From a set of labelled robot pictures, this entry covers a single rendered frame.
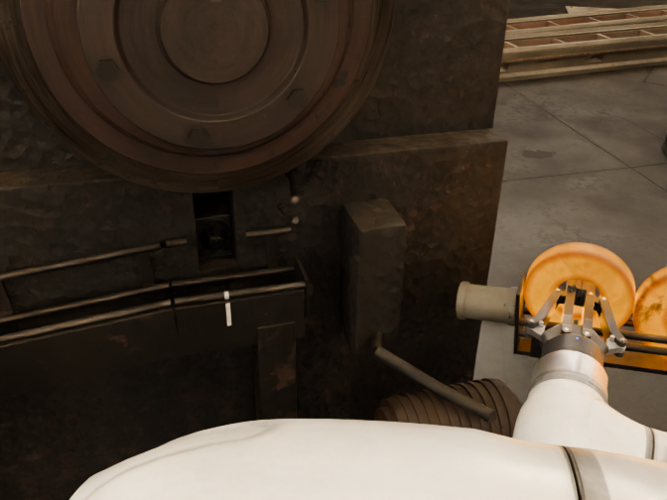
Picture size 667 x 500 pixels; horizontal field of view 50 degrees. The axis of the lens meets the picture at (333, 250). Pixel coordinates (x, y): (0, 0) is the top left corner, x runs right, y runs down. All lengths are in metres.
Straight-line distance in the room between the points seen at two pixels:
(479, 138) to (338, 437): 0.97
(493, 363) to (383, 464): 1.86
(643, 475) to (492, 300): 0.86
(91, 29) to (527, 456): 0.66
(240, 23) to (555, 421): 0.54
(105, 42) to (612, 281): 0.73
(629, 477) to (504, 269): 2.28
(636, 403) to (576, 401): 1.27
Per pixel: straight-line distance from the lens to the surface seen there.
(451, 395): 1.13
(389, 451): 0.26
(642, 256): 2.78
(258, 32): 0.82
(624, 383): 2.16
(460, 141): 1.18
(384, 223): 1.07
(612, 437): 0.82
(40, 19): 0.88
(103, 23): 0.81
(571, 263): 1.07
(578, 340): 0.94
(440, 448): 0.26
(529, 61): 4.58
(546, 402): 0.83
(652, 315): 1.11
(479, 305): 1.12
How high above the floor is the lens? 1.31
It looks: 31 degrees down
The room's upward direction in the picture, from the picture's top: 1 degrees clockwise
